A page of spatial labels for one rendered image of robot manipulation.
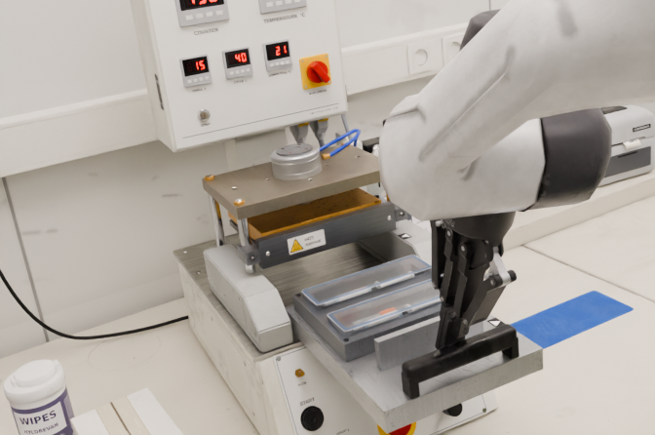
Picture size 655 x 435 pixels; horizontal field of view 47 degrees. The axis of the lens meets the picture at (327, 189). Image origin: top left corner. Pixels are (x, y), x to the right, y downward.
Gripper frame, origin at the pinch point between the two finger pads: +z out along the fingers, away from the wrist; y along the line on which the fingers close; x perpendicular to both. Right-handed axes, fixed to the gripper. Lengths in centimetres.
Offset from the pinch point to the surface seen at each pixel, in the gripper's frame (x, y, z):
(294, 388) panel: -12.9, -14.7, 21.3
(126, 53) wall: -15, -92, 6
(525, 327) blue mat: 36, -21, 37
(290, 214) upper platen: -3.3, -37.9, 10.5
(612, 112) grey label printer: 95, -64, 30
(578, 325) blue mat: 44, -16, 35
